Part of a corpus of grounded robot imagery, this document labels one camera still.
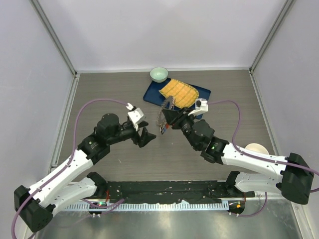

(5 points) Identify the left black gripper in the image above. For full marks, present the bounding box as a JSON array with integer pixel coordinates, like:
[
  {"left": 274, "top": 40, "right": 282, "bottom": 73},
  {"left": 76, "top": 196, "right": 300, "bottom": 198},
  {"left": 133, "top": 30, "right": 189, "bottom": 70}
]
[{"left": 107, "top": 120, "right": 156, "bottom": 146}]

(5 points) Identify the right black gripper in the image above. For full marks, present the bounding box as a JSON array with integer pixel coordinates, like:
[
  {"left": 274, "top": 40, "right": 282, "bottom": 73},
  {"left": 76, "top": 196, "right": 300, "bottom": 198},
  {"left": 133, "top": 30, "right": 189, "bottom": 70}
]
[{"left": 163, "top": 107, "right": 199, "bottom": 150}]

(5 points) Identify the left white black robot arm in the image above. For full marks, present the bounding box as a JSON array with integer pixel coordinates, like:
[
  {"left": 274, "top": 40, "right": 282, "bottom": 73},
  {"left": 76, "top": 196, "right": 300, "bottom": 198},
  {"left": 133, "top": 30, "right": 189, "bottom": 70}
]
[{"left": 13, "top": 110, "right": 156, "bottom": 233}]

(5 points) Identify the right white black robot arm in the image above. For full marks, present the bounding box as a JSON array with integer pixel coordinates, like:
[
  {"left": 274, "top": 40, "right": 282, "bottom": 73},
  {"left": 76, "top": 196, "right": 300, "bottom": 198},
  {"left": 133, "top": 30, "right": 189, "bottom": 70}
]
[{"left": 162, "top": 108, "right": 315, "bottom": 205}]

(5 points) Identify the yellow woven bamboo mat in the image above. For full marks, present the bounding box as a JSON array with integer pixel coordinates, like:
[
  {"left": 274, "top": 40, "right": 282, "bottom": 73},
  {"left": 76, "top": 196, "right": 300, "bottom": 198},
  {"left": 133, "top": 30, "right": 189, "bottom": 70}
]
[{"left": 159, "top": 79, "right": 199, "bottom": 108}]

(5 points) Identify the dark blue tray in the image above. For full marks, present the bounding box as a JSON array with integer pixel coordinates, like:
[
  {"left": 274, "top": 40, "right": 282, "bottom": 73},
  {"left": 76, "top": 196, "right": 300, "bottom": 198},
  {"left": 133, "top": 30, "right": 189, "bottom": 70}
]
[{"left": 143, "top": 78, "right": 211, "bottom": 106}]

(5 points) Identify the light green ceramic bowl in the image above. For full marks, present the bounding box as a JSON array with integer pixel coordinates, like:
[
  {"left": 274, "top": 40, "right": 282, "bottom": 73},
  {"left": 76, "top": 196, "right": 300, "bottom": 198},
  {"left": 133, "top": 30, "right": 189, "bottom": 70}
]
[{"left": 150, "top": 67, "right": 168, "bottom": 83}]

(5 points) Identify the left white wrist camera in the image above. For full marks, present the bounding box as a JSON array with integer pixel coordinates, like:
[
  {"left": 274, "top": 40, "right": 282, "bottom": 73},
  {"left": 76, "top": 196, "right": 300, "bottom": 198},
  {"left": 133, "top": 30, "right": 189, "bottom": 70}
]
[{"left": 126, "top": 103, "right": 146, "bottom": 131}]

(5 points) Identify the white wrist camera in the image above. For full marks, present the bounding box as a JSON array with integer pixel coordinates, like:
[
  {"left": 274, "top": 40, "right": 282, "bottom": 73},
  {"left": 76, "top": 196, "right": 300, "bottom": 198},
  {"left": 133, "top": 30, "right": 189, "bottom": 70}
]
[
  {"left": 126, "top": 103, "right": 146, "bottom": 131},
  {"left": 188, "top": 98, "right": 208, "bottom": 116}
]

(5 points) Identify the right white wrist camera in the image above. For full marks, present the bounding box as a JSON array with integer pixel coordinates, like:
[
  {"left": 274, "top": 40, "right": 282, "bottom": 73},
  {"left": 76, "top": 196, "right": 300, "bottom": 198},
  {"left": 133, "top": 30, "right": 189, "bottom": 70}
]
[{"left": 188, "top": 98, "right": 208, "bottom": 116}]

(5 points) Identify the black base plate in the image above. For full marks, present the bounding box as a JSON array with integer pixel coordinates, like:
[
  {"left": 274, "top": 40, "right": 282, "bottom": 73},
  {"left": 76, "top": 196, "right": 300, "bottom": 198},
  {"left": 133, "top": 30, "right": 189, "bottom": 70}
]
[{"left": 85, "top": 180, "right": 255, "bottom": 204}]

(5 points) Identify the slotted white cable duct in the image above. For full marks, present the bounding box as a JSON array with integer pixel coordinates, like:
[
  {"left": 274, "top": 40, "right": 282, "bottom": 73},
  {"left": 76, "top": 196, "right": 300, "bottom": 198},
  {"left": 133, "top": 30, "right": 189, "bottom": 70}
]
[{"left": 64, "top": 201, "right": 229, "bottom": 213}]

